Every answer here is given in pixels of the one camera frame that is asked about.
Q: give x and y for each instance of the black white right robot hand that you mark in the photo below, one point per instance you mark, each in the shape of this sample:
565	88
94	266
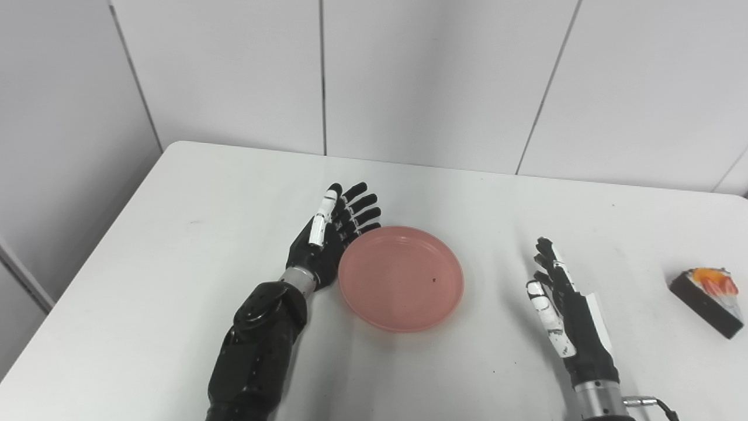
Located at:
587	342

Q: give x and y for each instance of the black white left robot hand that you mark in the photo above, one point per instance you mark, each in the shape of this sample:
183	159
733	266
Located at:
315	260

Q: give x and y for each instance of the pink round plate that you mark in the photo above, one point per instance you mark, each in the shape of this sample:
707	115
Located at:
403	280

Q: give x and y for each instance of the chocolate cake slice with fruit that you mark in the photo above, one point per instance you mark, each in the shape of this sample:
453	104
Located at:
701	301

